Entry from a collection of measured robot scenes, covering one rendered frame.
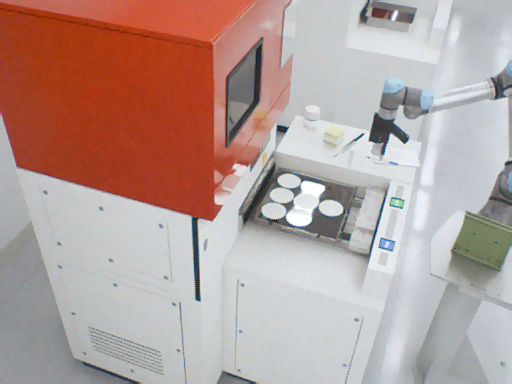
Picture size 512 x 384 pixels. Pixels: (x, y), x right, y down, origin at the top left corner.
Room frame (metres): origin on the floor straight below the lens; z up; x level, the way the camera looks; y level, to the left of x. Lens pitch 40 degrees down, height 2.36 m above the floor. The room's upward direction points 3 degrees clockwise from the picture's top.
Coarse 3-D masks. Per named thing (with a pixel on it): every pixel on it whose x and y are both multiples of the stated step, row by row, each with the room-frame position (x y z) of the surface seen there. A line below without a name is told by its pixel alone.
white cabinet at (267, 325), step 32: (224, 288) 1.44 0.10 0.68; (256, 288) 1.40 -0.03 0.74; (288, 288) 1.36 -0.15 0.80; (224, 320) 1.44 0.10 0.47; (256, 320) 1.39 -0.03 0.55; (288, 320) 1.35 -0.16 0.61; (320, 320) 1.31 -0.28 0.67; (352, 320) 1.28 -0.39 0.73; (224, 352) 1.44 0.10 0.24; (256, 352) 1.39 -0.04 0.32; (288, 352) 1.35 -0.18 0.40; (320, 352) 1.31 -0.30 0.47; (352, 352) 1.27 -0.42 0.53
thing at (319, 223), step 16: (304, 176) 1.93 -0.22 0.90; (304, 192) 1.82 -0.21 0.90; (320, 192) 1.82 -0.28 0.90; (336, 192) 1.83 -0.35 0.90; (352, 192) 1.83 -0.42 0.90; (288, 208) 1.70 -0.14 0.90; (288, 224) 1.61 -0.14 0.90; (304, 224) 1.61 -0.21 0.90; (320, 224) 1.62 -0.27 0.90; (336, 224) 1.62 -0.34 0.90
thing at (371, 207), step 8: (368, 200) 1.81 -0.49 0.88; (376, 200) 1.81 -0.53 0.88; (368, 208) 1.76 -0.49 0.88; (376, 208) 1.76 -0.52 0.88; (360, 216) 1.70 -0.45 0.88; (368, 216) 1.70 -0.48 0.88; (376, 216) 1.71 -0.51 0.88; (360, 232) 1.60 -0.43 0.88; (352, 248) 1.52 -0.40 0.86; (360, 248) 1.52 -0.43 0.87; (368, 248) 1.51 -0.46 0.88
